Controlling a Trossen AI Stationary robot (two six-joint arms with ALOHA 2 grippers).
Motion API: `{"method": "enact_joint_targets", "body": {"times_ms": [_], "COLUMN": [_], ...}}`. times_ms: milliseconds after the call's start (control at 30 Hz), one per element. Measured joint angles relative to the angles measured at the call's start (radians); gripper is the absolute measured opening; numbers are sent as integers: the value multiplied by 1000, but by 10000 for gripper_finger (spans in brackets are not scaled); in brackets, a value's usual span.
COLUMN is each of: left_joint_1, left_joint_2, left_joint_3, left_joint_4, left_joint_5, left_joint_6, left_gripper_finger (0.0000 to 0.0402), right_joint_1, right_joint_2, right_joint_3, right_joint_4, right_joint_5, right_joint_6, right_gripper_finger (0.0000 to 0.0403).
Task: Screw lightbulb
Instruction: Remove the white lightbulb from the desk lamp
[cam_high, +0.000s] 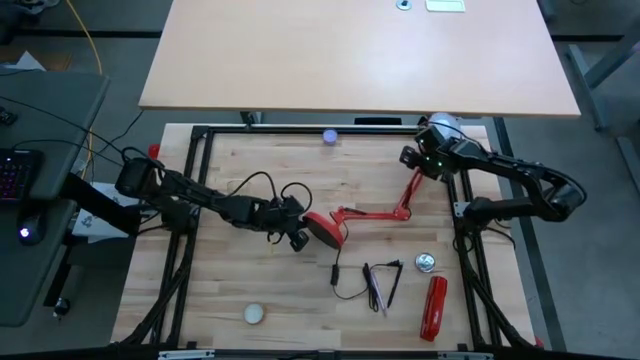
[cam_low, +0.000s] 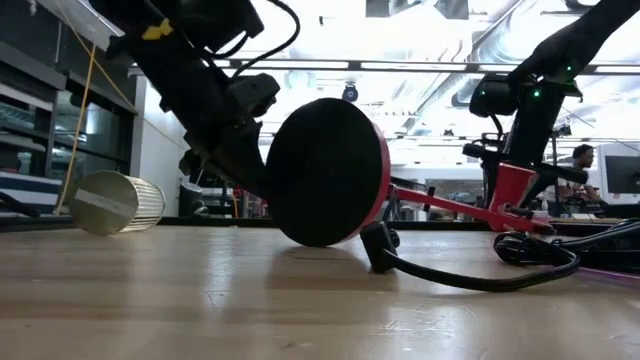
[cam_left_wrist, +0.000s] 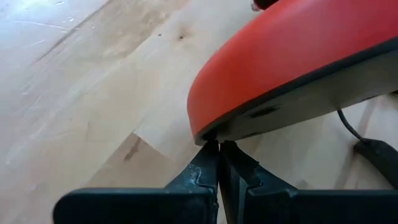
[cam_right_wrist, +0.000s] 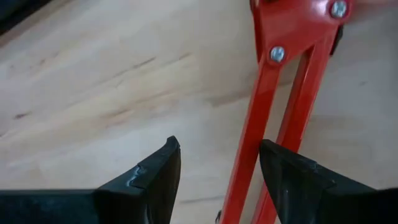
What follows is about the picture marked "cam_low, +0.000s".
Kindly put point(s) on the black metal stand frame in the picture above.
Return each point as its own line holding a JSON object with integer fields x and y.
{"x": 555, "y": 150}

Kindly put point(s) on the black ceiling camera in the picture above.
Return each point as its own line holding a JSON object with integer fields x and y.
{"x": 350, "y": 92}

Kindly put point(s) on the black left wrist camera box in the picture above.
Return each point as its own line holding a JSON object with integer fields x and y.
{"x": 252, "y": 95}

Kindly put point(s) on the long ceiling light strip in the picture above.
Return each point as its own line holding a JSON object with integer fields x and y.
{"x": 410, "y": 65}

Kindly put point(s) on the white-framed monitor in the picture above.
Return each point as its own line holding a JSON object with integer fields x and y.
{"x": 622, "y": 174}

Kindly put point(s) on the dark storage shelf unit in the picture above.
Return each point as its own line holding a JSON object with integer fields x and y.
{"x": 50, "y": 145}

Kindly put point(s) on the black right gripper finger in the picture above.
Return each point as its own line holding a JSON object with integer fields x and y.
{"x": 490, "y": 182}
{"x": 541, "y": 189}

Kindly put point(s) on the dark bin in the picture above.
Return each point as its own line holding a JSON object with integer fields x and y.
{"x": 190, "y": 200}

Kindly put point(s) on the red desk lamp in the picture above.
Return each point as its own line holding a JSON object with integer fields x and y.
{"x": 325, "y": 170}

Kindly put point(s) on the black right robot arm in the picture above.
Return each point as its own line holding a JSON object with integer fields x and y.
{"x": 575, "y": 40}

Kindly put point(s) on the person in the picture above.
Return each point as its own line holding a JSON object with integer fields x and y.
{"x": 582, "y": 157}

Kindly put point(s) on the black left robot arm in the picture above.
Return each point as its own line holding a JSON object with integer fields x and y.
{"x": 170, "y": 65}

